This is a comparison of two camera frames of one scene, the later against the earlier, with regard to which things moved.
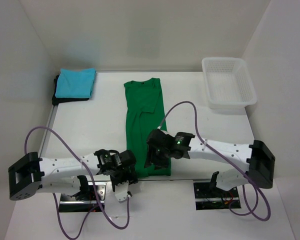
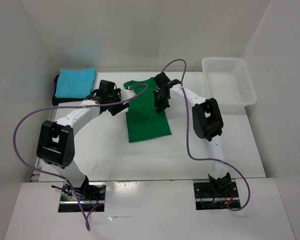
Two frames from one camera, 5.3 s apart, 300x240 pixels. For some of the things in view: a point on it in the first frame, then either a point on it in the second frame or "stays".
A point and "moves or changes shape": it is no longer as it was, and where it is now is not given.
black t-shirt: [56, 100] stays
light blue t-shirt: [75, 82] stays
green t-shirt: [145, 114] moves or changes shape
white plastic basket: [228, 83] stays
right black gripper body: [159, 157] to [161, 102]
